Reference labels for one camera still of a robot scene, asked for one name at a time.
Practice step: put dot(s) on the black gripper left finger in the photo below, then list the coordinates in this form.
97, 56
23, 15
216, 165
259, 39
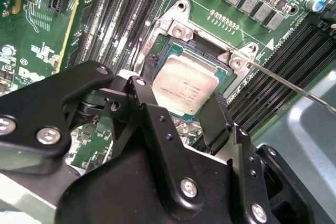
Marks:
29, 119

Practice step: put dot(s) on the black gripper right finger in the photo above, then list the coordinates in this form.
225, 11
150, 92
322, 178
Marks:
253, 190

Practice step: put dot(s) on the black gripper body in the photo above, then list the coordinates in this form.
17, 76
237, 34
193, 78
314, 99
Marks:
118, 195

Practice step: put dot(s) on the silver CPU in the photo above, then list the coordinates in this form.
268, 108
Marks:
183, 82

